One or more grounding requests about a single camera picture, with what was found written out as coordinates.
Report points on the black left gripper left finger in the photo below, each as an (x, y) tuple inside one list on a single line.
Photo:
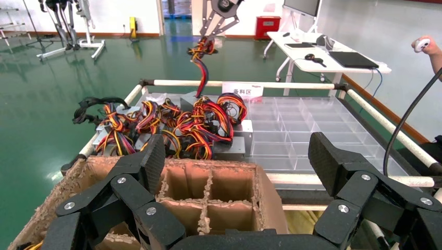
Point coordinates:
[(131, 193)]

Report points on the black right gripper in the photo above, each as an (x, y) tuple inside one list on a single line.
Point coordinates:
[(225, 7)]

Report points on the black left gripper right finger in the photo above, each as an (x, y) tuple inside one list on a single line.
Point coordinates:
[(338, 172)]

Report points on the white round controller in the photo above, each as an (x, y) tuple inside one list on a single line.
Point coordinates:
[(422, 45)]

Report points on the person forearm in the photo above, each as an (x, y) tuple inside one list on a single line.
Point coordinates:
[(438, 65)]

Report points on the person hand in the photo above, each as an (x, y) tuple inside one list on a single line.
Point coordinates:
[(435, 46)]

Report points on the red cabinet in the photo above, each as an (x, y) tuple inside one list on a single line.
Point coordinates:
[(267, 27)]

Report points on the clear divided plastic tray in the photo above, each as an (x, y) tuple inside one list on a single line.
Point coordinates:
[(293, 138)]

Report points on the white label sign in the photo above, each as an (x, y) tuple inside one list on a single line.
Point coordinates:
[(241, 91)]

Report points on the flat black tablet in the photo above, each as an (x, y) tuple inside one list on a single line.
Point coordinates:
[(299, 45)]

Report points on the white desk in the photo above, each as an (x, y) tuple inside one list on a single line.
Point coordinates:
[(297, 55)]

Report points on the computer monitor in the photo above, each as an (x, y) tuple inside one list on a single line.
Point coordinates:
[(302, 6)]

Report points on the black handheld controller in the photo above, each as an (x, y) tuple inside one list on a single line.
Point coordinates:
[(310, 57)]

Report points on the brown divided cardboard box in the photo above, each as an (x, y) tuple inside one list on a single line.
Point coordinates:
[(234, 186)]

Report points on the closed black laptop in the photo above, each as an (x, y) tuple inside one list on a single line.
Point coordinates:
[(352, 59)]

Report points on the grey metal rack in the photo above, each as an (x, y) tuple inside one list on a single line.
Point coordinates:
[(7, 34)]

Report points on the yellow post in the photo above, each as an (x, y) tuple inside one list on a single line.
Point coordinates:
[(133, 27)]

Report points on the white stand frame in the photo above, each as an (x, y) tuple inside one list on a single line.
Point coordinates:
[(88, 43)]

